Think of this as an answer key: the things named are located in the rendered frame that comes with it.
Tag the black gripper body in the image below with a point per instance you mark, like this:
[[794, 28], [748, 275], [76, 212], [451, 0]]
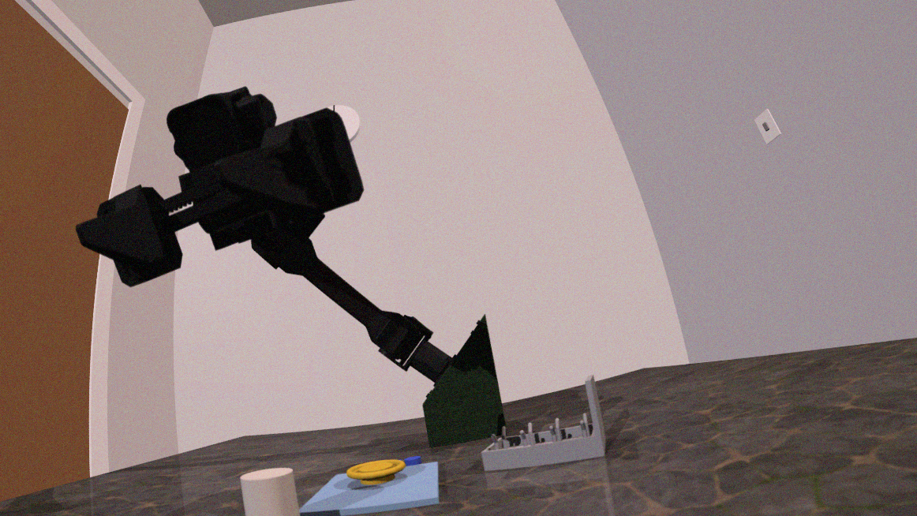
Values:
[[229, 218]]

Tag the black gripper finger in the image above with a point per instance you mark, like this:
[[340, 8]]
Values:
[[126, 235], [262, 176]]

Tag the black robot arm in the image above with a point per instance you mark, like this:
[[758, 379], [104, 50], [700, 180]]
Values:
[[220, 125]]

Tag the yellow round plate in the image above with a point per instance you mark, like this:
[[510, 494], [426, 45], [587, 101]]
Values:
[[376, 472]]

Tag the white dish rack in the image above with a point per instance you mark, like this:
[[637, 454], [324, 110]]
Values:
[[551, 447]]

